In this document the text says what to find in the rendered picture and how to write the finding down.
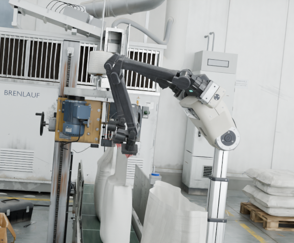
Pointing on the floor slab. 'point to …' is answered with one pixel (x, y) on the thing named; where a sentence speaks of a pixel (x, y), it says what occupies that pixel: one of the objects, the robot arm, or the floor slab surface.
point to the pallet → (269, 221)
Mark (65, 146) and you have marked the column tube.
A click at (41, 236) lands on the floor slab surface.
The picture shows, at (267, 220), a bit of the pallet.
